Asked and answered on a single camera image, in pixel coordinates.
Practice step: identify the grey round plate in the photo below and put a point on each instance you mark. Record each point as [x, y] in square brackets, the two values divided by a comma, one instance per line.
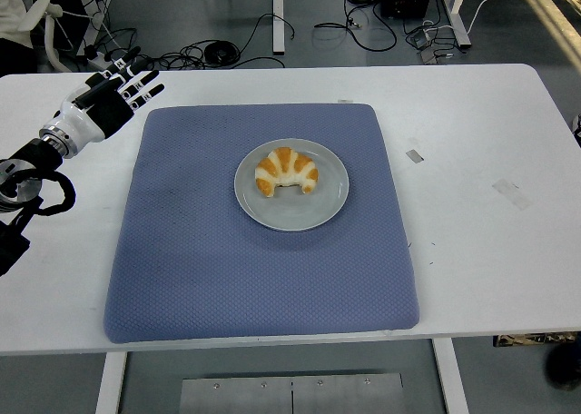
[290, 214]

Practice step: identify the grey metal plate with screws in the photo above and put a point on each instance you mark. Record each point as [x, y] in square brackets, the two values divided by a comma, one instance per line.
[236, 396]

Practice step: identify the dark box under table edge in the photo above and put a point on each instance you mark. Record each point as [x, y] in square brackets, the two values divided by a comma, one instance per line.
[531, 339]

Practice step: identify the white background table foot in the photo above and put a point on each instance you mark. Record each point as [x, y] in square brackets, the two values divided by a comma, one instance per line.
[458, 14]

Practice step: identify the white office chair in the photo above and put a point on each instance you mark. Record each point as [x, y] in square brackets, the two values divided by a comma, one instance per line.
[13, 19]

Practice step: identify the white background table post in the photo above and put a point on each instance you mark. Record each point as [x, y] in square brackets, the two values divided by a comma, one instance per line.
[278, 14]

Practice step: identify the small grey tape piece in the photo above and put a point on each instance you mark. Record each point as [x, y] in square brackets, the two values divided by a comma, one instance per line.
[414, 156]

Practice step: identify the large clear tape piece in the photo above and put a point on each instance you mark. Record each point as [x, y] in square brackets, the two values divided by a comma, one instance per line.
[512, 194]

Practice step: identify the croissant bread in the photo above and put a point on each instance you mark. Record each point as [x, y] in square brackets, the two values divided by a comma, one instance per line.
[290, 162]

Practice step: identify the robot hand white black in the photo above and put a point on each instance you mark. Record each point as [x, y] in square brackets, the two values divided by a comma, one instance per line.
[81, 119]

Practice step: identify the grey power adapter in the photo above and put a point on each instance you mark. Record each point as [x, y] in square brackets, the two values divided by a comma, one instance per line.
[423, 38]

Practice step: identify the white table leg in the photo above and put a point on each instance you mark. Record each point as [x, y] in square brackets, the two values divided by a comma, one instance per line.
[451, 377]
[109, 382]

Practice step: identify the blue quilted mat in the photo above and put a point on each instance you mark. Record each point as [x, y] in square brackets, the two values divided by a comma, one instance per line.
[181, 250]

